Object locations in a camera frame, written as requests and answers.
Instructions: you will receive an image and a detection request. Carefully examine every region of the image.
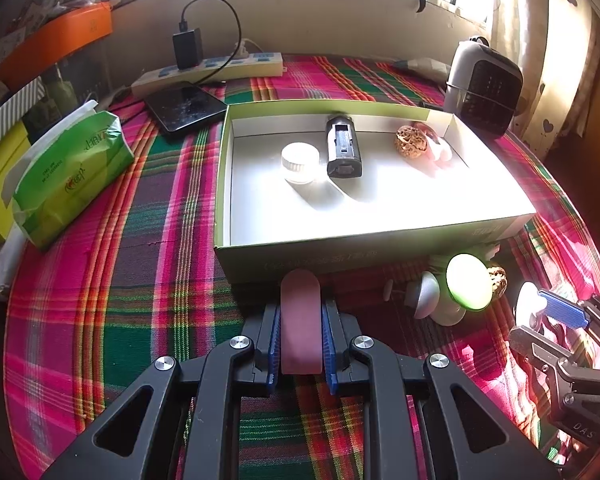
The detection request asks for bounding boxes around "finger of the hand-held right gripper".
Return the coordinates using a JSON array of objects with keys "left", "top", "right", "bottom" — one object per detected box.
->
[
  {"left": 538, "top": 290, "right": 600, "bottom": 361},
  {"left": 510, "top": 325, "right": 600, "bottom": 407}
]

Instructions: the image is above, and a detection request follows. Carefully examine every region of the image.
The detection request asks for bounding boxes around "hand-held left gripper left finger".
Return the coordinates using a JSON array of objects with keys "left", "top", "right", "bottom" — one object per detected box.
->
[{"left": 40, "top": 302, "right": 283, "bottom": 480}]

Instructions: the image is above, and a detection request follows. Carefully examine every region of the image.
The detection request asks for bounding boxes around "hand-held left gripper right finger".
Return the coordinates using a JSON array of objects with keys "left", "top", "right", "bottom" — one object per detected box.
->
[{"left": 321, "top": 302, "right": 561, "bottom": 480}]

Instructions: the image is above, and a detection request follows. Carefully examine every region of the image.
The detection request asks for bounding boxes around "pink oblong case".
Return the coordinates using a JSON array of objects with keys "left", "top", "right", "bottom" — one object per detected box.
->
[{"left": 280, "top": 269, "right": 325, "bottom": 376}]

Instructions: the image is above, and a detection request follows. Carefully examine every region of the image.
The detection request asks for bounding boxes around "brown walnut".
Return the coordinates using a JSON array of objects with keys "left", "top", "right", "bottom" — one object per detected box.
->
[
  {"left": 394, "top": 126, "right": 428, "bottom": 159},
  {"left": 487, "top": 266, "right": 508, "bottom": 297}
]

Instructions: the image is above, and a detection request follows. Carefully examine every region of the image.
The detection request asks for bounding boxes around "round green lamp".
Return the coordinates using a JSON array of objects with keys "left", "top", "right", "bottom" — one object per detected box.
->
[{"left": 430, "top": 254, "right": 493, "bottom": 326}]

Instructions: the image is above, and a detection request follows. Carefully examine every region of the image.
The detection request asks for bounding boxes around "white mushroom-shaped light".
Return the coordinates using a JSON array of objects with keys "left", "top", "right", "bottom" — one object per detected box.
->
[{"left": 382, "top": 271, "right": 441, "bottom": 320}]

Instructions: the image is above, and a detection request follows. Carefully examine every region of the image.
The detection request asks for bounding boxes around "shallow green cardboard box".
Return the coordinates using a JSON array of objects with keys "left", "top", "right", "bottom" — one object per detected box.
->
[{"left": 214, "top": 99, "right": 537, "bottom": 286}]

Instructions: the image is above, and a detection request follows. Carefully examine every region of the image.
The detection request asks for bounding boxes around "small white lidded jar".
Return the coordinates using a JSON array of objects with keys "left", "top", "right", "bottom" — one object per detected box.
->
[{"left": 281, "top": 142, "right": 318, "bottom": 184}]

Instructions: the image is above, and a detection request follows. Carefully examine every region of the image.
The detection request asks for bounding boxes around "black rectangular device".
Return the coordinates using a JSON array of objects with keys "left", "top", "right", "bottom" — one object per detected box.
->
[{"left": 325, "top": 114, "right": 363, "bottom": 178}]

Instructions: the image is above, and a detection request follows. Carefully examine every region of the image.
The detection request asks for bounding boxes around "pink white ring-shaped case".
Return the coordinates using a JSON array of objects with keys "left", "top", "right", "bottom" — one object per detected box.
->
[{"left": 415, "top": 121, "right": 453, "bottom": 164}]

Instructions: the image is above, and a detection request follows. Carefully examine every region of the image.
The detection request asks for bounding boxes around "pink green plaid cloth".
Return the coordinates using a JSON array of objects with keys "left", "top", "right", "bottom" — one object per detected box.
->
[{"left": 2, "top": 52, "right": 600, "bottom": 480}]

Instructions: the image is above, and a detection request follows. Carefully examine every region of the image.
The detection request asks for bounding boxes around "white black space heater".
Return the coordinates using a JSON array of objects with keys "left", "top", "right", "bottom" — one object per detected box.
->
[{"left": 444, "top": 36, "right": 523, "bottom": 140}]

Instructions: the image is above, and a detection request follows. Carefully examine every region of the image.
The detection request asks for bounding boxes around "heart-patterned curtain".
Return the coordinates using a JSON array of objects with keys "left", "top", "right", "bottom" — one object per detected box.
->
[{"left": 490, "top": 0, "right": 600, "bottom": 158}]

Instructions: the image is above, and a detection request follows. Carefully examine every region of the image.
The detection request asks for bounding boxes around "black phone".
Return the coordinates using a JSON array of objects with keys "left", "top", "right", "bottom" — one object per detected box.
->
[{"left": 145, "top": 81, "right": 228, "bottom": 136}]

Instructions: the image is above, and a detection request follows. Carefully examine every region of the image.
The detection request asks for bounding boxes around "green tissue pack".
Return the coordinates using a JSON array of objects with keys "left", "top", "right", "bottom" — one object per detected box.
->
[{"left": 11, "top": 100, "right": 135, "bottom": 252}]

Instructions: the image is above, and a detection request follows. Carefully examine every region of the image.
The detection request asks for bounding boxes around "white power strip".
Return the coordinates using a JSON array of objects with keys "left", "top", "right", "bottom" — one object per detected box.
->
[{"left": 131, "top": 51, "right": 286, "bottom": 98}]

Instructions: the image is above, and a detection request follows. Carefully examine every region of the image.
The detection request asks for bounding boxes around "white paper sheet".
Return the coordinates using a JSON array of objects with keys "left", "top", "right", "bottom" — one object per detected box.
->
[{"left": 0, "top": 225, "right": 28, "bottom": 301}]

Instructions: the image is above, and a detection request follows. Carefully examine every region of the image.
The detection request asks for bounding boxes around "black charger plug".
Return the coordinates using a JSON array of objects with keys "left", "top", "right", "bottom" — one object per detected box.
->
[{"left": 172, "top": 29, "right": 203, "bottom": 71}]

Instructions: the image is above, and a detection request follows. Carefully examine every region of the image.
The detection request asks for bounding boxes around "striped grey white box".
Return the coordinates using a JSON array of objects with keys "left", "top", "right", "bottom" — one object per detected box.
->
[{"left": 0, "top": 77, "right": 46, "bottom": 163}]

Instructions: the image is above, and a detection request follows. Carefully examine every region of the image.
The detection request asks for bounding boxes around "orange tray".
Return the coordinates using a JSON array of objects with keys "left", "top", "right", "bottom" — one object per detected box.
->
[{"left": 0, "top": 2, "right": 113, "bottom": 88}]

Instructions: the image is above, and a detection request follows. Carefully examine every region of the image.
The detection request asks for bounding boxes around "black charger cable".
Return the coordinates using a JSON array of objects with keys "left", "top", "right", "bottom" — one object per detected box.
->
[{"left": 178, "top": 0, "right": 242, "bottom": 83}]

